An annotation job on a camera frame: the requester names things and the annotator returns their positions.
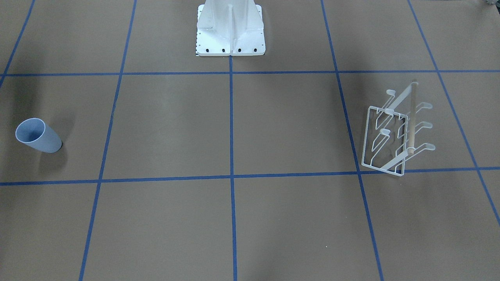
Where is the white wire cup holder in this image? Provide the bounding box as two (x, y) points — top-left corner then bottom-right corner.
(361, 80), (436, 176)

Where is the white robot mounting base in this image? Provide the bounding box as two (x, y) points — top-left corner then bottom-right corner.
(195, 0), (266, 57)

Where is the light blue plastic cup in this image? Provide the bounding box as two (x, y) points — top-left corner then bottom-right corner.
(15, 118), (63, 153)

